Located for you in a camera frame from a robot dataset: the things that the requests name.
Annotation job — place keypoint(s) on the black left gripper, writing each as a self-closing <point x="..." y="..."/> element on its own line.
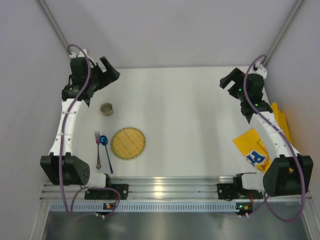
<point x="104" y="74"/>

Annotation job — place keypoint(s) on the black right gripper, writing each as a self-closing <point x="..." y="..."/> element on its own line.
<point x="232" y="81"/>

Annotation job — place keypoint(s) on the round woven bamboo plate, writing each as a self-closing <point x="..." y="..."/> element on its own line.
<point x="128" y="143"/>

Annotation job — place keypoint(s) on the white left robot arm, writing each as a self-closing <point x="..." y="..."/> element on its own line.
<point x="62" y="165"/>

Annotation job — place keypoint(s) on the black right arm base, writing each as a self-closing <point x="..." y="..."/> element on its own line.
<point x="229" y="192"/>

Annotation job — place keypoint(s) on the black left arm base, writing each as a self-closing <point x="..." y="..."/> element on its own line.
<point x="99" y="194"/>

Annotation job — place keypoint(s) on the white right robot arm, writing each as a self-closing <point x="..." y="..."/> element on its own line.
<point x="282" y="170"/>

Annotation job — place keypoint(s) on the small grey ceramic cup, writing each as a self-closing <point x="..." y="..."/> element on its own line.
<point x="106" y="109"/>

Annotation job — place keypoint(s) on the blue metal spoon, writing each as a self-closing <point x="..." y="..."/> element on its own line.
<point x="104" y="143"/>

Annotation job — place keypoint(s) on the pink metal fork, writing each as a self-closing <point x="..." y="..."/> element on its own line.
<point x="98" y="142"/>

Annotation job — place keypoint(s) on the aluminium mounting rail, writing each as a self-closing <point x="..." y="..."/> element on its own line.
<point x="161" y="188"/>

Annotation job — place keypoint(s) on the slotted grey cable duct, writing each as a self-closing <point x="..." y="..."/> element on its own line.
<point x="166" y="207"/>

